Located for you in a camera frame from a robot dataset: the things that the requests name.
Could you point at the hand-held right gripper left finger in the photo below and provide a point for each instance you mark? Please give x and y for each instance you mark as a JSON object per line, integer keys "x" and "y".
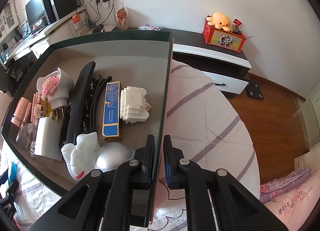
{"x": 147, "y": 166}

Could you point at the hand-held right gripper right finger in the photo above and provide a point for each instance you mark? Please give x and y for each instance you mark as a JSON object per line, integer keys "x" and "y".
{"x": 168, "y": 168}

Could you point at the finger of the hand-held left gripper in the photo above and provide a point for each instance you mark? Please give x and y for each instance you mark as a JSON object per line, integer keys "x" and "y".
{"x": 10, "y": 203}

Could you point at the white block toy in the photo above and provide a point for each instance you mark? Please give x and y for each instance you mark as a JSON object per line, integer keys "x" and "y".
{"x": 133, "y": 106}

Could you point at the white astronaut lamp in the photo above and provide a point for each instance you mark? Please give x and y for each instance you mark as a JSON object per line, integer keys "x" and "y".
{"x": 85, "y": 156}

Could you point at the blue card box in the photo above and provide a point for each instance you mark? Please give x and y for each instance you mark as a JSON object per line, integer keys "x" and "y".
{"x": 111, "y": 111}

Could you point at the white charger cube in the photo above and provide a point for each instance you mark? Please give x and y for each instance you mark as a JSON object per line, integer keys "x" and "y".
{"x": 47, "y": 138}

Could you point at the black hair clip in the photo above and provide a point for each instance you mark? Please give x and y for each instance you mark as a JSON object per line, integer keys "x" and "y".
{"x": 96, "y": 98}

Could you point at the pink hair roller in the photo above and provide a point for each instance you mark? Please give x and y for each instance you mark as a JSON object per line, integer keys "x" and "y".
{"x": 21, "y": 110}

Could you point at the long black remote control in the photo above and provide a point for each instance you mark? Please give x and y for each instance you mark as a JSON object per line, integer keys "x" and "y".
{"x": 77, "y": 101}

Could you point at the pink storage box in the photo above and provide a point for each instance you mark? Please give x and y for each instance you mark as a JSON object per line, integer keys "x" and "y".
{"x": 112, "y": 46}

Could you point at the purple floral cloth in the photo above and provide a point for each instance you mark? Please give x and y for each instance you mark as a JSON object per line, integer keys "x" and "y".
{"x": 280, "y": 183}

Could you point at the black bathroom scale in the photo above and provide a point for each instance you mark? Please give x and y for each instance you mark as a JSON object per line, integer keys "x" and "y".
{"x": 255, "y": 90}

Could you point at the black and white cabinet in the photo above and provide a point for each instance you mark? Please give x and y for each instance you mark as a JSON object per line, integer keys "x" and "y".
{"x": 212, "y": 56}

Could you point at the black office chair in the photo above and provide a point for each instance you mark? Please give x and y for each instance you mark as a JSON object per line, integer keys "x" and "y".
{"x": 15, "y": 73}

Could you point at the pink pillow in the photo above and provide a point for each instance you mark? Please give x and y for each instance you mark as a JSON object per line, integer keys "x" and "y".
{"x": 297, "y": 208}

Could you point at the red printed box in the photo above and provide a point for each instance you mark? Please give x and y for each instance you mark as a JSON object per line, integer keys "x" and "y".
{"x": 225, "y": 41}

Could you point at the orange snack bag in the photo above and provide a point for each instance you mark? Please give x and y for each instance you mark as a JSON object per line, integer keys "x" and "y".
{"x": 122, "y": 17}

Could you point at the orange capped water bottle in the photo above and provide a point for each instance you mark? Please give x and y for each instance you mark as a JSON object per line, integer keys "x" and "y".
{"x": 78, "y": 25}

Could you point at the yellow octopus plush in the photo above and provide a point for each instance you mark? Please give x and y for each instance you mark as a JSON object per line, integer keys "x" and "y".
{"x": 220, "y": 20}

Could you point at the small red package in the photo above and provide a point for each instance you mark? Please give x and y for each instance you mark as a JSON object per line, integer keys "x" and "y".
{"x": 237, "y": 23}

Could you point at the white desk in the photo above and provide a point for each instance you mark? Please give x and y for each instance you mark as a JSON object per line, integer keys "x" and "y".
{"x": 37, "y": 38}

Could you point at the black computer tower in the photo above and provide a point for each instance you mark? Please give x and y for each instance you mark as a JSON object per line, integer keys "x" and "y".
{"x": 61, "y": 1}

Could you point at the white hutch cabinet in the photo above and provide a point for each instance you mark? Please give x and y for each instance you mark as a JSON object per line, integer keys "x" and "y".
{"x": 7, "y": 16}

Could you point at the black computer monitor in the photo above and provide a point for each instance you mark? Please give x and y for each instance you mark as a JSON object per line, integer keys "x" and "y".
{"x": 35, "y": 12}

